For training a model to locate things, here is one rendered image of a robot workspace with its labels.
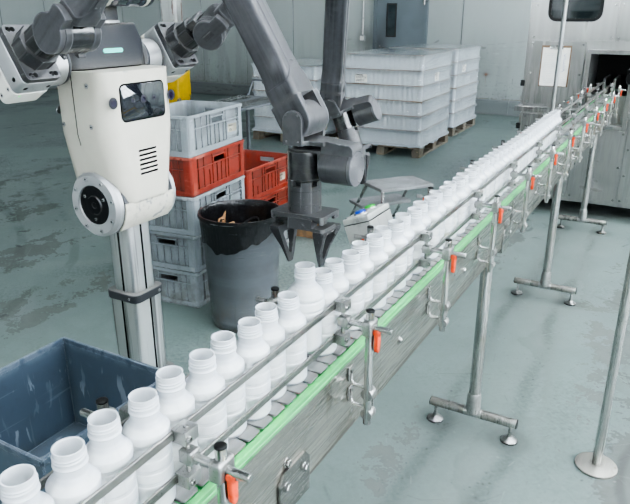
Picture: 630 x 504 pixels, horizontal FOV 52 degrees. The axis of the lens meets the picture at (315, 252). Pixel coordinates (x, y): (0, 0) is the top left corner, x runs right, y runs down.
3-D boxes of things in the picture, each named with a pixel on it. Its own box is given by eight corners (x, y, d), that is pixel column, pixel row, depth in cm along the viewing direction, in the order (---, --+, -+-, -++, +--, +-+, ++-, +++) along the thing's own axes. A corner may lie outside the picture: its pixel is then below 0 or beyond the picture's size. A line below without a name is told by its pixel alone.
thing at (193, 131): (190, 158, 345) (188, 117, 337) (127, 152, 359) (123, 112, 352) (244, 139, 398) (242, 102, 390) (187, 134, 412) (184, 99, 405)
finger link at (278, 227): (304, 271, 111) (303, 219, 107) (269, 264, 114) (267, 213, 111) (323, 259, 116) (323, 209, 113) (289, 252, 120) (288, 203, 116)
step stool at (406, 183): (394, 215, 549) (396, 167, 535) (434, 237, 497) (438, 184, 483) (344, 222, 531) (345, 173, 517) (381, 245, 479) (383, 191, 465)
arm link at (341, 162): (308, 103, 110) (281, 110, 102) (371, 107, 104) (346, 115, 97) (309, 172, 114) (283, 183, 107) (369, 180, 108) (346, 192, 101)
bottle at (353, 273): (335, 332, 133) (336, 257, 127) (334, 319, 139) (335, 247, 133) (364, 332, 133) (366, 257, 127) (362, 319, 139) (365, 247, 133)
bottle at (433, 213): (415, 252, 178) (419, 193, 172) (437, 252, 177) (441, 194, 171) (416, 259, 172) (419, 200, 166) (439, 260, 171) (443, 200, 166)
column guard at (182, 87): (180, 115, 1086) (175, 47, 1048) (162, 113, 1105) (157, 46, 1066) (195, 112, 1119) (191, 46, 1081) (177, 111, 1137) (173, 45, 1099)
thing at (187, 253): (197, 274, 368) (195, 237, 360) (138, 263, 383) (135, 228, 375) (248, 241, 421) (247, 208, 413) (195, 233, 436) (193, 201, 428)
